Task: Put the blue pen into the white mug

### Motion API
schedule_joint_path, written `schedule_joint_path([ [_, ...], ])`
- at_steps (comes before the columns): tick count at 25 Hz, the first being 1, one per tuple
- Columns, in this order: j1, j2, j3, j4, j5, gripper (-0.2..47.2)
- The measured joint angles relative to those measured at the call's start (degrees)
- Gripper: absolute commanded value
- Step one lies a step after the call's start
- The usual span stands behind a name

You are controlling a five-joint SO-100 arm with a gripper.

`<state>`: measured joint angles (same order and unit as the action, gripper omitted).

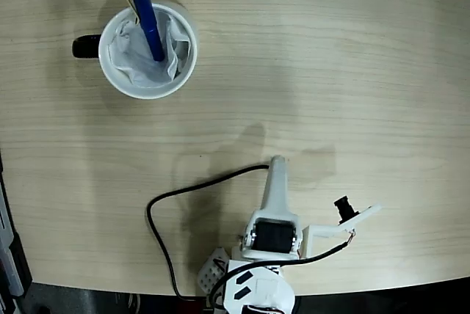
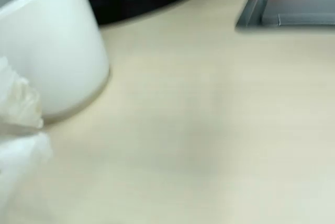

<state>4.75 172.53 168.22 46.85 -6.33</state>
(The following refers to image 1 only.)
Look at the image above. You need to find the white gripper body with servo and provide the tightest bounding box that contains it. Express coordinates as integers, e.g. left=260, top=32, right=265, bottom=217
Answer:
left=240, top=209, right=313, bottom=262

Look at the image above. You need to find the blue pen with metal clip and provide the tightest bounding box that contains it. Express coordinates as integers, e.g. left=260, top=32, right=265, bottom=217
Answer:
left=126, top=0, right=166, bottom=62

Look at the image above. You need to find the crumpled white tissue paper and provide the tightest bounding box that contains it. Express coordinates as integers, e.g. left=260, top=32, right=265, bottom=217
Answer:
left=107, top=12, right=192, bottom=89

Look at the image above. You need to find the white mount with black camera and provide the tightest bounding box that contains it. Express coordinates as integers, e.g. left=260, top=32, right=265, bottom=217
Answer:
left=303, top=195, right=383, bottom=256

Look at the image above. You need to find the black camera cable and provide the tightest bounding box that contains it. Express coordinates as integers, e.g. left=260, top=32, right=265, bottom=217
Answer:
left=145, top=164, right=357, bottom=310

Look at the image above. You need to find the white mug with black handle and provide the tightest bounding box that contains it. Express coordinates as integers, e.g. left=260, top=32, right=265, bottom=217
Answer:
left=71, top=1, right=198, bottom=101

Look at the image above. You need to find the grey metal desk frame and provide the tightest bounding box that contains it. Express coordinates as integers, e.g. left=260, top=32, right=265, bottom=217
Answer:
left=0, top=148, right=34, bottom=314

